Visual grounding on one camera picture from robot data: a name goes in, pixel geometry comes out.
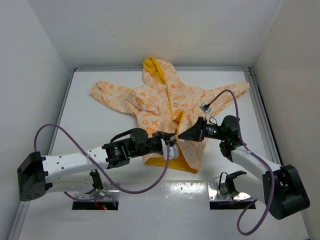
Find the metal base plate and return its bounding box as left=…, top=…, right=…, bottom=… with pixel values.
left=73, top=182, right=120, bottom=204
left=207, top=181, right=252, bottom=203

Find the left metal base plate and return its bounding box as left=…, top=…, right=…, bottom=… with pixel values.
left=73, top=182, right=120, bottom=204

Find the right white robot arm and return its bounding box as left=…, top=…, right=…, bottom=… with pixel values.
left=178, top=115, right=310, bottom=220

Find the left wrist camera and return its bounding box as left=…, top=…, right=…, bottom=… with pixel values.
left=163, top=145, right=179, bottom=161

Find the orange patterned hooded jacket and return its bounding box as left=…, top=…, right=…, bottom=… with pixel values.
left=89, top=56, right=251, bottom=174

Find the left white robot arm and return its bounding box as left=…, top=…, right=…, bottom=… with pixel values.
left=17, top=128, right=179, bottom=202

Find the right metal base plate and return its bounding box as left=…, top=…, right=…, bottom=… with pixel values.
left=207, top=181, right=252, bottom=203

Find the aluminium table frame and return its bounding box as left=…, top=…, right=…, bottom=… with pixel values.
left=7, top=66, right=316, bottom=240

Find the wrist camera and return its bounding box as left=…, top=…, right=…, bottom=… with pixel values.
left=163, top=145, right=179, bottom=161
left=199, top=103, right=211, bottom=114

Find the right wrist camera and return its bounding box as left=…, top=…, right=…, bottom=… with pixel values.
left=199, top=103, right=211, bottom=114

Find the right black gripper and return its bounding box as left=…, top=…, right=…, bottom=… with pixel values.
left=178, top=117, right=227, bottom=143

